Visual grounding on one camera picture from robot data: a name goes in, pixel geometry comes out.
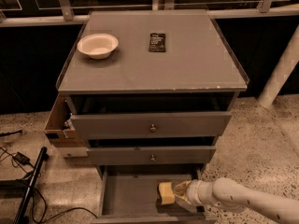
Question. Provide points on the grey drawer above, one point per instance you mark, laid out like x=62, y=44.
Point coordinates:
x=150, y=125
x=130, y=196
x=150, y=155

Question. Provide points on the wooden side box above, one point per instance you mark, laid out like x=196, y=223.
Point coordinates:
x=60, y=132

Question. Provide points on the white paper bowl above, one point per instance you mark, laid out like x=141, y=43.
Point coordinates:
x=97, y=46

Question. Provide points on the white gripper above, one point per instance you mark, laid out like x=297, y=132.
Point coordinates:
x=193, y=192

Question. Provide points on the grey top drawer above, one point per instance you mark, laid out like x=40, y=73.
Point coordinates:
x=150, y=125

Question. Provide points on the grey bottom drawer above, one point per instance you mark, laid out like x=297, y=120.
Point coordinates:
x=130, y=196

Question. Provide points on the grey drawer cabinet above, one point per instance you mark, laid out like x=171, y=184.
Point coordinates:
x=197, y=73

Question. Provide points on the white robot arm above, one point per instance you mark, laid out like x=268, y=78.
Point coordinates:
x=225, y=193

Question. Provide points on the black snack packet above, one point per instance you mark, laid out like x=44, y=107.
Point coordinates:
x=157, y=43

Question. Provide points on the yellow sponge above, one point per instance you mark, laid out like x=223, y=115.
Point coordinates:
x=166, y=193

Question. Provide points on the metal window railing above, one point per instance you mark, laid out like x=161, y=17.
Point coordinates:
x=27, y=12

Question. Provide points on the black pole on floor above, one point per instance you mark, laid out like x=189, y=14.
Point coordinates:
x=29, y=187

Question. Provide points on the grey middle drawer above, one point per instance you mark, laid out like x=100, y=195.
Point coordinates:
x=150, y=155

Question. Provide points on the black power adapter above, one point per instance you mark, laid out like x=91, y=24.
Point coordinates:
x=19, y=157

